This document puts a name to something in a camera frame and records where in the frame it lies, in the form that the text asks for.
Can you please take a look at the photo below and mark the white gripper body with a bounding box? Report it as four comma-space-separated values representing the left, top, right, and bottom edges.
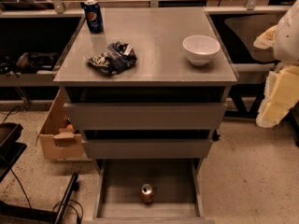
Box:
256, 63, 299, 128

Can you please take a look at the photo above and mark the red coke can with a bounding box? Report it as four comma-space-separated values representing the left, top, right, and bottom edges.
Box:
140, 184, 154, 204

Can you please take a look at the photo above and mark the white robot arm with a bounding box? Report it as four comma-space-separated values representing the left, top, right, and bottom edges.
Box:
253, 0, 299, 128

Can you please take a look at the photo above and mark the grey drawer cabinet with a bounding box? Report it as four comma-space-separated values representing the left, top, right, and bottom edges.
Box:
53, 7, 239, 161

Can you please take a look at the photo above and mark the open bottom grey drawer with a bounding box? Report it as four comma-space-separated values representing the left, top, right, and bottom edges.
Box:
84, 159, 215, 224

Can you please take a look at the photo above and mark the middle grey drawer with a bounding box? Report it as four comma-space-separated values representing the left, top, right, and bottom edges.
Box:
82, 139, 212, 159

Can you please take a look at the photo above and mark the top grey drawer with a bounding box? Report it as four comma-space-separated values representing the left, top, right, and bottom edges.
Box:
64, 103, 226, 130

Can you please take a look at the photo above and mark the blue pepsi can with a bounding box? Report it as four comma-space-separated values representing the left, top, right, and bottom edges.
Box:
83, 0, 104, 33

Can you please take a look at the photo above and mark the black chair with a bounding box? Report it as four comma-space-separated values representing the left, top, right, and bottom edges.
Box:
223, 14, 299, 147

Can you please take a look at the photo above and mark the white bowl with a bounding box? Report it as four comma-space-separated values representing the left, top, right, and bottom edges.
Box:
182, 35, 221, 66

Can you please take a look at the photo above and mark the crumpled blue chip bag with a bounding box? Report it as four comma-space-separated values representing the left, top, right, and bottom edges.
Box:
86, 41, 137, 76

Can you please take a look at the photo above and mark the cardboard box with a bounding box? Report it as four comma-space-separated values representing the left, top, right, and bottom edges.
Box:
38, 91, 86, 160

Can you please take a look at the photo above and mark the black bag on shelf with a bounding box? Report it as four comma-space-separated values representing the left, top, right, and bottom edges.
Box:
16, 52, 60, 74

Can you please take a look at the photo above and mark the black equipment base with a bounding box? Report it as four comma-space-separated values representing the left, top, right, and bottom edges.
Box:
0, 122, 78, 224

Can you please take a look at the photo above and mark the black floor cable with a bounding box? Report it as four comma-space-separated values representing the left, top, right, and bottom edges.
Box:
0, 105, 85, 224

